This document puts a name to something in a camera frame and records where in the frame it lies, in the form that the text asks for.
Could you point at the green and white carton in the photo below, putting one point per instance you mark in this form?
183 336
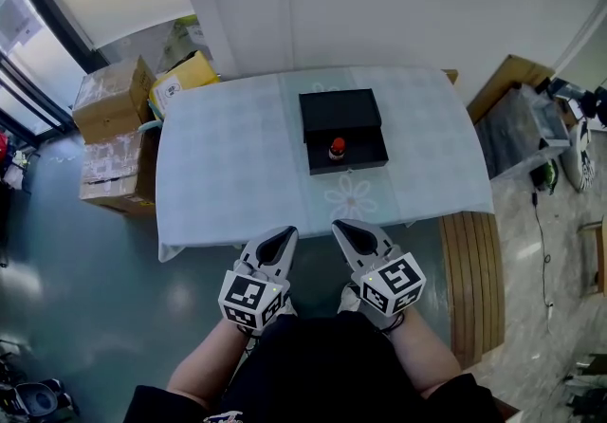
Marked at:
182 39

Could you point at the grey plastic-wrapped crate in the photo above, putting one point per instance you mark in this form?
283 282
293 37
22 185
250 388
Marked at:
517 132

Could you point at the person's right forearm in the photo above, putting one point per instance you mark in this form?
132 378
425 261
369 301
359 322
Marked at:
427 354

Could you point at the black round bin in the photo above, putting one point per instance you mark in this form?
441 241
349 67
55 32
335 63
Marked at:
35 402

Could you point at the light blue flowered tablecloth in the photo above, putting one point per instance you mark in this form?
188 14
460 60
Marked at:
227 165

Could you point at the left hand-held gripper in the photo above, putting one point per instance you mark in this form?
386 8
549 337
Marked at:
246 295

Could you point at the dark window frame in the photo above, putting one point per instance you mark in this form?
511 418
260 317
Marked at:
47 13

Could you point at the person's black clothing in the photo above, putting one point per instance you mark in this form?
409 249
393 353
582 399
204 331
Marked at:
322 373

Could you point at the plain brown cardboard box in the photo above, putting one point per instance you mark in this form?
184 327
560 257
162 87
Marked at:
507 77

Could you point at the taped cardboard box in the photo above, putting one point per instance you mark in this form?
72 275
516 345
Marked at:
111 96
116 170

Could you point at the black and green device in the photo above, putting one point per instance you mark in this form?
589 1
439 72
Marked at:
545 174

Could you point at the small red-capped bottle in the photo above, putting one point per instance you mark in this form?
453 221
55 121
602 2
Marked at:
337 150

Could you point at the person's left forearm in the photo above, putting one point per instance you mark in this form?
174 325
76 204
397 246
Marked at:
208 364

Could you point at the yellow padded package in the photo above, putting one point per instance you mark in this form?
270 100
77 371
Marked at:
182 79

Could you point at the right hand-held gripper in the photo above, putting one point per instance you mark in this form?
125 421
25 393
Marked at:
393 283

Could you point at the black box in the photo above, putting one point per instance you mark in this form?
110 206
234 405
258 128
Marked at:
339 113

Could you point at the wooden slatted bench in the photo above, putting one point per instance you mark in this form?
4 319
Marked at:
474 279

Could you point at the wooden stool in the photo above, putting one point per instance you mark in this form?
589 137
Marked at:
598 255

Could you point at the white bag with black print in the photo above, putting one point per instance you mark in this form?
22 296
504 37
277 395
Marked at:
582 160

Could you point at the black wrist band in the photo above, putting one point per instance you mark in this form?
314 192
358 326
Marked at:
394 324

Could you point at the person's right shoe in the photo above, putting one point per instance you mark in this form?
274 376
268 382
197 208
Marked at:
350 299

